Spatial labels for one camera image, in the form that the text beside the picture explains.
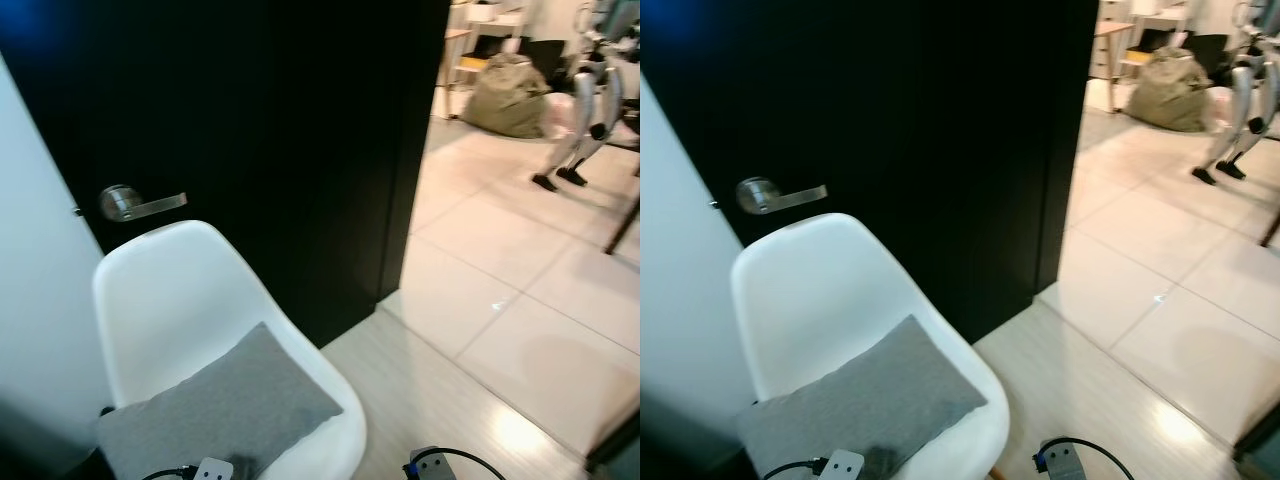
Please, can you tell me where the grey fabric pillow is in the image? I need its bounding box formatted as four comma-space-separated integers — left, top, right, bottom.
736, 315, 990, 480
96, 322, 345, 480

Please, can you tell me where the white plastic shell chair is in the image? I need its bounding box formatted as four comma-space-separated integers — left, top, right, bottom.
730, 212, 1011, 480
92, 220, 368, 480

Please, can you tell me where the black door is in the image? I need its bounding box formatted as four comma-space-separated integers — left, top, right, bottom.
640, 0, 1102, 346
0, 0, 452, 350

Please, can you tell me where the olive green bean bag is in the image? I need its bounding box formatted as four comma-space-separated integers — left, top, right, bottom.
459, 52, 553, 140
1124, 46, 1214, 134

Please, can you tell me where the silver humanoid robot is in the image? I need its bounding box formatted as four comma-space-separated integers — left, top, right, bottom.
1190, 0, 1280, 187
530, 0, 641, 193

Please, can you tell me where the wooden side table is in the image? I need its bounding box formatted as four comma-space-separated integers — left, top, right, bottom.
1094, 20, 1137, 113
438, 27, 474, 121

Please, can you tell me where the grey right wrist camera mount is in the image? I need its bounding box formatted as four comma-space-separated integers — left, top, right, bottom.
1034, 438, 1087, 480
405, 447, 447, 480

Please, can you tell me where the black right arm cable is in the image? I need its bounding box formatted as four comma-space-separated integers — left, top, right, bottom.
1050, 436, 1137, 480
440, 448, 507, 480

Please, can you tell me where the silver lever door handle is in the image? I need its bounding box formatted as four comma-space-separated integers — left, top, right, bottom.
736, 177, 829, 215
98, 185, 189, 223

